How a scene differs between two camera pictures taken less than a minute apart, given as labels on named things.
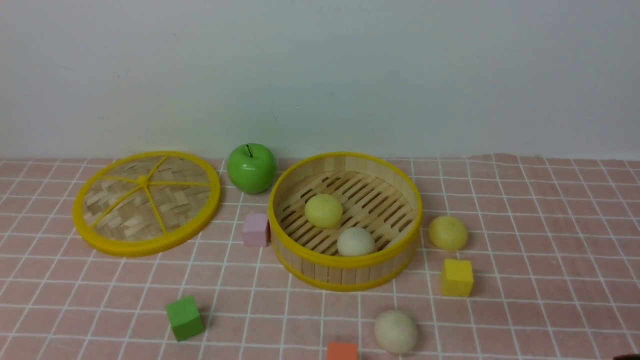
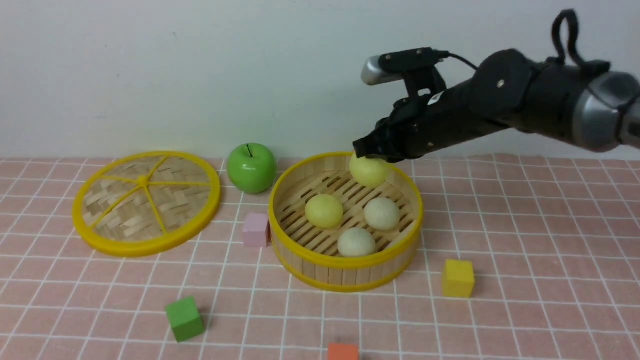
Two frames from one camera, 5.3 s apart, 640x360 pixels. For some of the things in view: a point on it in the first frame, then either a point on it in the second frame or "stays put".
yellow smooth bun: x=323 y=210 stays put
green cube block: x=184 y=318 stays put
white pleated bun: x=355 y=241 stays put
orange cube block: x=342 y=350 stays put
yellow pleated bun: x=448 y=233 → x=368 y=172
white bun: x=395 y=332 → x=382 y=214
